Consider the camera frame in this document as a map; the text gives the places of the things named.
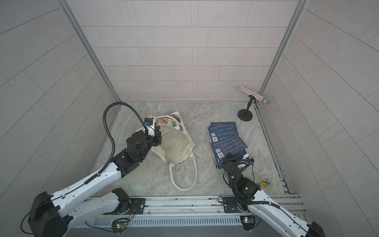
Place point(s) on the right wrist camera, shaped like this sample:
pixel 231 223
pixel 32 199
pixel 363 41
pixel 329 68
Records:
pixel 249 159

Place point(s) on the circuit board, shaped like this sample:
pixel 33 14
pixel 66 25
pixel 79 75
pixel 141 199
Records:
pixel 119 225
pixel 248 222

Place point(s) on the aluminium mounting rail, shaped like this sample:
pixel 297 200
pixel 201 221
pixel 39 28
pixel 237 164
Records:
pixel 173 211

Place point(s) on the right circuit board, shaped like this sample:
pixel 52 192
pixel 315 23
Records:
pixel 248 222

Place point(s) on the small yellow blue toy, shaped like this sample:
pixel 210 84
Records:
pixel 267 183

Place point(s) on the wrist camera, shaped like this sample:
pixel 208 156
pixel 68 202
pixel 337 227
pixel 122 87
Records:
pixel 249 159
pixel 149 123

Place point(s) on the glitter microphone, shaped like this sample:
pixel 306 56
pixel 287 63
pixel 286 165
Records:
pixel 264 100

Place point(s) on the floral canvas tote bag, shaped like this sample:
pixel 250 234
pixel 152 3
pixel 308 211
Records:
pixel 177 145

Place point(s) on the black microphone stand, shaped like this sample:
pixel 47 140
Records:
pixel 246 114

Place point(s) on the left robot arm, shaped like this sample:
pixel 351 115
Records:
pixel 52 215

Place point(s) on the left circuit board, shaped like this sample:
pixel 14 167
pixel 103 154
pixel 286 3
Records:
pixel 119 225

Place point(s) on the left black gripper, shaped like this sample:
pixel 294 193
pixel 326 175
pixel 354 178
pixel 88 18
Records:
pixel 157 135

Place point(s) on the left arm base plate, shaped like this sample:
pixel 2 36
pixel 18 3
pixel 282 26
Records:
pixel 135 206

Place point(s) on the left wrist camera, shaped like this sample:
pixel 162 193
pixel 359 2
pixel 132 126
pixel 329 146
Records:
pixel 149 123

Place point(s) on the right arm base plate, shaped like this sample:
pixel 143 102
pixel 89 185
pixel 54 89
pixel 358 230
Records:
pixel 232 205

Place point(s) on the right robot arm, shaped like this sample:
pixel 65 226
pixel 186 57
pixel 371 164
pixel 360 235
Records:
pixel 252 198

